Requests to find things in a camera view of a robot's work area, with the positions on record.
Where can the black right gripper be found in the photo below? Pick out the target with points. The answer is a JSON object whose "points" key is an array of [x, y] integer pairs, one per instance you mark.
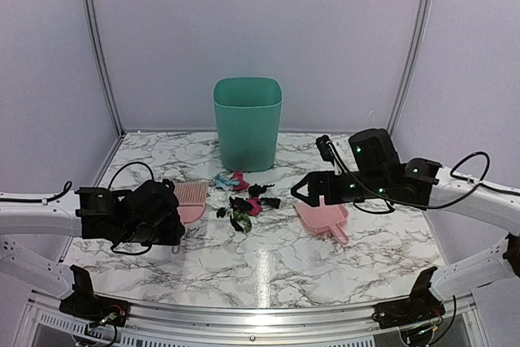
{"points": [[316, 191]]}

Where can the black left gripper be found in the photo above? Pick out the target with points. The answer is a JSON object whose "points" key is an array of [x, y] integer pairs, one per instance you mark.
{"points": [[174, 236]]}

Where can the pink plastic dustpan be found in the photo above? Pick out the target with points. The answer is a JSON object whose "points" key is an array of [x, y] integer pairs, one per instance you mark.
{"points": [[324, 219]]}

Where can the pink hand brush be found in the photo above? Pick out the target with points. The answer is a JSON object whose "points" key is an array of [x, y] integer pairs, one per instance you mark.
{"points": [[192, 200]]}

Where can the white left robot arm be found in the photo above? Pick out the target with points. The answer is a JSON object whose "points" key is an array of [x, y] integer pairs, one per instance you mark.
{"points": [[86, 213]]}

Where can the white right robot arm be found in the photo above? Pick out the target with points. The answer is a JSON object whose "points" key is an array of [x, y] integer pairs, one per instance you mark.
{"points": [[425, 185]]}

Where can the black paper scrap right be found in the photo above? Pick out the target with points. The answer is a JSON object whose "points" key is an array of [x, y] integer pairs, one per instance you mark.
{"points": [[272, 202]]}

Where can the black paper scrap upper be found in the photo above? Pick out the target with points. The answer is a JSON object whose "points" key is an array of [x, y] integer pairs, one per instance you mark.
{"points": [[257, 190]]}

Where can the magenta paper scrap lower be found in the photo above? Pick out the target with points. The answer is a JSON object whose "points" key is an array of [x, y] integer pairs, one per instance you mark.
{"points": [[255, 207]]}

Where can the magenta paper scrap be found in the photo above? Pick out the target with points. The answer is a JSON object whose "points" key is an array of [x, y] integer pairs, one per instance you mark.
{"points": [[255, 207], [243, 185]]}

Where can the small black paper scrap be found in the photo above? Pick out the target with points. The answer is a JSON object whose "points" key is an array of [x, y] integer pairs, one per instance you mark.
{"points": [[221, 212]]}

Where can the magenta paper scrap upper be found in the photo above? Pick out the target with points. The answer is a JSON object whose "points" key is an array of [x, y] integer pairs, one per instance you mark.
{"points": [[243, 185]]}

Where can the black paper scrap centre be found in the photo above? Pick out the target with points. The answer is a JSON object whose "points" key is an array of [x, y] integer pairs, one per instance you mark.
{"points": [[240, 204]]}

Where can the green black paper scrap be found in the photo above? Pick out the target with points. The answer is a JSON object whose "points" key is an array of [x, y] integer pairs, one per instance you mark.
{"points": [[241, 222]]}

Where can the teal plastic waste bin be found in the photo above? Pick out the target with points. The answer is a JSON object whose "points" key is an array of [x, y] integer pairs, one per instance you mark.
{"points": [[247, 114]]}

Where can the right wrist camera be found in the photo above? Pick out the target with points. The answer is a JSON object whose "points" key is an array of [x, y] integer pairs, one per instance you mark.
{"points": [[324, 149]]}

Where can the aluminium front rail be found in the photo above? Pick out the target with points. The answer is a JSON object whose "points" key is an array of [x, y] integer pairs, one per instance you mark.
{"points": [[157, 324]]}

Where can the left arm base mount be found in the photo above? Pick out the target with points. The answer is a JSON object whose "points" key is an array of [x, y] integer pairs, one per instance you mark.
{"points": [[84, 303]]}

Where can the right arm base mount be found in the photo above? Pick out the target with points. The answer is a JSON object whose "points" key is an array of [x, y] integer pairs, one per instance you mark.
{"points": [[420, 305]]}

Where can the left aluminium corner post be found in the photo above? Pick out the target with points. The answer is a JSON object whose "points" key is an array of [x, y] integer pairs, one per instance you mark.
{"points": [[102, 69]]}

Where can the aluminium corner post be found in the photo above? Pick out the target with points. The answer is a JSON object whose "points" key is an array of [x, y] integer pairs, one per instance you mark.
{"points": [[416, 40], [102, 69]]}

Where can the right aluminium corner post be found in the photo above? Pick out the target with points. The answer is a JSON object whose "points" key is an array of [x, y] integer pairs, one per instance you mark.
{"points": [[416, 40]]}

